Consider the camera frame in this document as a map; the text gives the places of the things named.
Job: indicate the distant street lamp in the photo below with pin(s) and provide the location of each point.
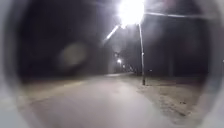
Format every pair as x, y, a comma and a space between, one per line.
119, 61

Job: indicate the street lamp pole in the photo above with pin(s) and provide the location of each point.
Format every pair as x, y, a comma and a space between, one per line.
142, 56

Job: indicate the grey asphalt path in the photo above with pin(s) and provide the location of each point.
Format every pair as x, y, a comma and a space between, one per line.
100, 103

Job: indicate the bare earth verge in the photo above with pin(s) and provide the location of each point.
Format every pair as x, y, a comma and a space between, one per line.
170, 93

